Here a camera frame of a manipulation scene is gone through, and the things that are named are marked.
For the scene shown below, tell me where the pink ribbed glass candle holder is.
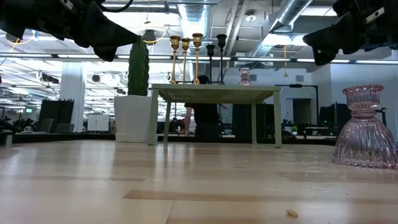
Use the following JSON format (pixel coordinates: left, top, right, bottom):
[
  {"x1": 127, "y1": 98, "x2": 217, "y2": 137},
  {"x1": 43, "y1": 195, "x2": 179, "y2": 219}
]
[
  {"x1": 331, "y1": 84, "x2": 398, "y2": 170},
  {"x1": 238, "y1": 67, "x2": 252, "y2": 86}
]

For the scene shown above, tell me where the person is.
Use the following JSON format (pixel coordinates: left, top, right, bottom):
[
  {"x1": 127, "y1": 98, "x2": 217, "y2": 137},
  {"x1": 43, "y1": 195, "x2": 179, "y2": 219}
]
[{"x1": 183, "y1": 74, "x2": 221, "y2": 140}]

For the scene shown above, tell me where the gold pendant lamp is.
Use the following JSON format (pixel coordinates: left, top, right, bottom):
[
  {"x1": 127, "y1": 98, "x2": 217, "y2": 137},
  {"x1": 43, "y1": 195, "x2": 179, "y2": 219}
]
[{"x1": 282, "y1": 45, "x2": 289, "y2": 78}]

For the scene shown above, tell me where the green cactus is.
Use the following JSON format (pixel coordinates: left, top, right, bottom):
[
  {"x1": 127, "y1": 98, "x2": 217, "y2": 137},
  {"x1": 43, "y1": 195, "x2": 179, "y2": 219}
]
[{"x1": 127, "y1": 39, "x2": 150, "y2": 96}]

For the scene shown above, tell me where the black round ceiling fixture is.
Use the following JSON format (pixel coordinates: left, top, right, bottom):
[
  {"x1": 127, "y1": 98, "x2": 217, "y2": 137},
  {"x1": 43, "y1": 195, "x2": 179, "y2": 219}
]
[{"x1": 142, "y1": 29, "x2": 157, "y2": 46}]

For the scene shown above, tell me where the black computer monitor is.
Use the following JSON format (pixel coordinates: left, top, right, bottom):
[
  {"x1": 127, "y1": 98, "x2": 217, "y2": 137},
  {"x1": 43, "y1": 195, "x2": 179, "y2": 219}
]
[{"x1": 318, "y1": 103, "x2": 353, "y2": 135}]

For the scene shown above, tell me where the silver ventilation duct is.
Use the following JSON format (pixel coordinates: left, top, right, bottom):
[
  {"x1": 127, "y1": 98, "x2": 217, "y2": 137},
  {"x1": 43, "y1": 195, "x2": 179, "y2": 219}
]
[
  {"x1": 253, "y1": 0, "x2": 314, "y2": 57},
  {"x1": 177, "y1": 0, "x2": 213, "y2": 82}
]

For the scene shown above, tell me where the black candlestick holder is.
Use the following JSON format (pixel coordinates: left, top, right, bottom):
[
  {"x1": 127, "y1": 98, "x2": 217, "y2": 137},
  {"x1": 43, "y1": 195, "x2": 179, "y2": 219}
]
[
  {"x1": 205, "y1": 44, "x2": 216, "y2": 85},
  {"x1": 216, "y1": 33, "x2": 228, "y2": 85}
]

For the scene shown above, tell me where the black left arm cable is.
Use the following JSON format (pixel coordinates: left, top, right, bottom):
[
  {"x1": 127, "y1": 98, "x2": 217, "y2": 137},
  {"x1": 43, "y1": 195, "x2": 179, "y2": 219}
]
[{"x1": 98, "y1": 0, "x2": 135, "y2": 13}]

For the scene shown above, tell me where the white cabinet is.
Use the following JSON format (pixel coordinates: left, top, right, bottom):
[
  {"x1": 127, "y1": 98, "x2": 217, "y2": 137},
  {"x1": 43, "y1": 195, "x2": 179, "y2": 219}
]
[{"x1": 86, "y1": 113, "x2": 110, "y2": 133}]

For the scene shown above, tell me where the gold candlestick holder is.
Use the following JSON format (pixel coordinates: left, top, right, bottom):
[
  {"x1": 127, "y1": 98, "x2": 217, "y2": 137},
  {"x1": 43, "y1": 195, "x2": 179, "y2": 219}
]
[
  {"x1": 181, "y1": 37, "x2": 191, "y2": 85},
  {"x1": 169, "y1": 35, "x2": 182, "y2": 85},
  {"x1": 191, "y1": 32, "x2": 204, "y2": 85}
]

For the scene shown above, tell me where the green perforated metal shelf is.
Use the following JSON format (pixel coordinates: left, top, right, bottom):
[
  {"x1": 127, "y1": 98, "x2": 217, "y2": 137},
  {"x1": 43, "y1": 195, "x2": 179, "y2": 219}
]
[{"x1": 147, "y1": 83, "x2": 283, "y2": 149}]

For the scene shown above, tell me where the black cabinet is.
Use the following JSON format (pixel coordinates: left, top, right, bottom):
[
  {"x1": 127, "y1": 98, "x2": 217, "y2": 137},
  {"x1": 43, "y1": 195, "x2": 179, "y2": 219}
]
[{"x1": 37, "y1": 99, "x2": 75, "y2": 134}]

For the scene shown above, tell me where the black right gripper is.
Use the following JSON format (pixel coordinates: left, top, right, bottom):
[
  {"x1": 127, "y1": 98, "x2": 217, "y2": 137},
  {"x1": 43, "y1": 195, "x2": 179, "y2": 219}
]
[{"x1": 302, "y1": 0, "x2": 398, "y2": 67}]

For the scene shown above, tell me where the black metal table frame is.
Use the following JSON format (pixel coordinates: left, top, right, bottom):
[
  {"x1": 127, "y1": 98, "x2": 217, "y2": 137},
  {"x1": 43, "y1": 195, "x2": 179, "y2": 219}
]
[{"x1": 0, "y1": 132, "x2": 338, "y2": 146}]

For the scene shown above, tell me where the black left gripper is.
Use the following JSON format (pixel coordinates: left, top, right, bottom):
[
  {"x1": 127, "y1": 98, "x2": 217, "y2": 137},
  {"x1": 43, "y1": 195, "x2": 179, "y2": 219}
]
[{"x1": 0, "y1": 0, "x2": 139, "y2": 63}]

